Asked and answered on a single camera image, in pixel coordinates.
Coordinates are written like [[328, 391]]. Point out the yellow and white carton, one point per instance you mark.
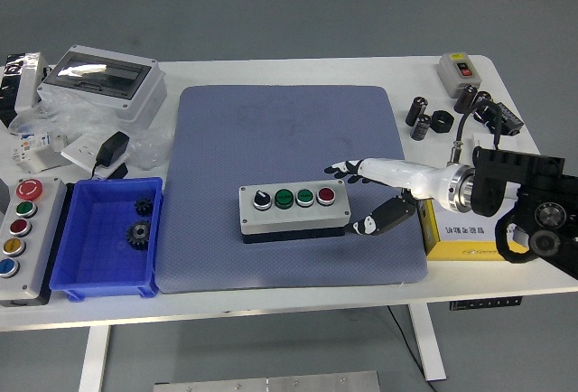
[[460, 235]]

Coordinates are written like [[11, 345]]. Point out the white wall socket plate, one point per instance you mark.
[[77, 152]]

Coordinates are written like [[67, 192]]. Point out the white table leg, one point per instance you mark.
[[94, 360], [429, 347]]

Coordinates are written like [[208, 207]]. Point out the white circuit breaker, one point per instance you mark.
[[31, 150]]

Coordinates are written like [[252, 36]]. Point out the black power adapter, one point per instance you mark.
[[113, 146]]

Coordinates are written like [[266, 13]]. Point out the black module with green terminal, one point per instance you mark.
[[510, 118]]

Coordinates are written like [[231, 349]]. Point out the blue-grey table mat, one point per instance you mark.
[[226, 148]]

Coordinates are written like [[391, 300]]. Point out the grey enclosure with clear lid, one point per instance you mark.
[[135, 98]]

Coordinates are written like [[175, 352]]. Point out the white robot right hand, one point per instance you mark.
[[406, 175]]

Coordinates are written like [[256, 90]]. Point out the blue plastic bin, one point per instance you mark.
[[90, 252]]

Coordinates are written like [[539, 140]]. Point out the grey metal plate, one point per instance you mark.
[[271, 384]]

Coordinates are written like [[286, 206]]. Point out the black cylindrical capacitor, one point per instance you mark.
[[464, 97], [416, 112], [484, 96], [421, 127]]

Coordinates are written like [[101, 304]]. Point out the large black gear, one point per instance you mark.
[[139, 235]]

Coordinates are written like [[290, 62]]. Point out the grey four-button control box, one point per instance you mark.
[[293, 220]]

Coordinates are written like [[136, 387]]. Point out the clear plastic bag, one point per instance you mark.
[[151, 148]]

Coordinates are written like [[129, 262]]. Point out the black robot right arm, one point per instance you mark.
[[519, 170]]

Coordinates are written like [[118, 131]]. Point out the black table control panel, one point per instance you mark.
[[485, 302]]

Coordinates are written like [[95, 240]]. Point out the black hex nut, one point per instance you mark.
[[441, 122]]

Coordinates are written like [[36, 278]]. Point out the small black gear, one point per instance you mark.
[[143, 207]]

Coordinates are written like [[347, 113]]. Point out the grey two-button switch box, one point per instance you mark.
[[451, 76]]

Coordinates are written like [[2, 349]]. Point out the white cardboard box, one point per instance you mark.
[[29, 85]]

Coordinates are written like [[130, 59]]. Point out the grey five-button control box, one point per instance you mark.
[[45, 229]]

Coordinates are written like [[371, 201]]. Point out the shiny black foil packet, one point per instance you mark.
[[8, 89]]

